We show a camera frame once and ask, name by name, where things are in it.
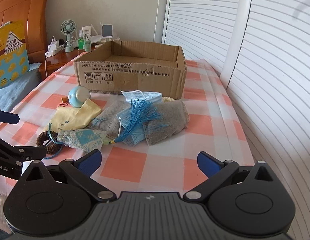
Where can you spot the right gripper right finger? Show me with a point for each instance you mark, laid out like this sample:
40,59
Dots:
219,174

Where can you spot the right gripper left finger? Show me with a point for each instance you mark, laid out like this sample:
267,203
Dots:
78,174

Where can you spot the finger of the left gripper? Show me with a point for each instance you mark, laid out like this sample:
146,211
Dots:
21,152
9,118

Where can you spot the brown hair scrunchie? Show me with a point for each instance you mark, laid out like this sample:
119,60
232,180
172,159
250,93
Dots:
48,140

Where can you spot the patterned sachet with blue tassel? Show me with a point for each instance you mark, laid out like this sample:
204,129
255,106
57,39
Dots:
88,139

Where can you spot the grey fabric pouch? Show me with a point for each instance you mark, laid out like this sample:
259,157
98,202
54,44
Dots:
173,118
107,119

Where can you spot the small orange toy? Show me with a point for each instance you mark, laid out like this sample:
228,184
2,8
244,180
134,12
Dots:
64,102

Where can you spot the blue round plush toy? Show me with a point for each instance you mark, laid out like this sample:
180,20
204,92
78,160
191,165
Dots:
77,96

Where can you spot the cream hair scrunchie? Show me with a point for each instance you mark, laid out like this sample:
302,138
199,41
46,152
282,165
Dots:
168,99

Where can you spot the blue bed sheet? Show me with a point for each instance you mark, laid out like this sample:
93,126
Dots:
13,93

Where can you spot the pink checkered tablecloth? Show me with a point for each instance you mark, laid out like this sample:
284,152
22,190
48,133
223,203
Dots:
166,159

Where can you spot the yellow cloth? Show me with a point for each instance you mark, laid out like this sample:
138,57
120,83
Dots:
71,118

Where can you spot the wooden nightstand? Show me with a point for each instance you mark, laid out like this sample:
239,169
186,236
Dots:
53,63

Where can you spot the white power strip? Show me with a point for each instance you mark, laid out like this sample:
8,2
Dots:
53,48

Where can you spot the green bottle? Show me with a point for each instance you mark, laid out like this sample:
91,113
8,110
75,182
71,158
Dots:
80,43

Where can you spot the pale green cup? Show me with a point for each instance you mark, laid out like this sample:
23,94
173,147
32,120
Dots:
87,45

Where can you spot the green mini desk fan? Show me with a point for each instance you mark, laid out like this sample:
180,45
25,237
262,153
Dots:
67,28

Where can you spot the brown cardboard box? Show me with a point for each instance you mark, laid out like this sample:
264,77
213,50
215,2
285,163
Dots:
118,66

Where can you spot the wooden bed headboard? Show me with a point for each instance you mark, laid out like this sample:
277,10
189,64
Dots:
32,14

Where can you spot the white card box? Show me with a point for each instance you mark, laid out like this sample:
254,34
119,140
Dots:
87,32

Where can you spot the white phone stand with phone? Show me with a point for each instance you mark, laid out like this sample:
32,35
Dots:
106,31

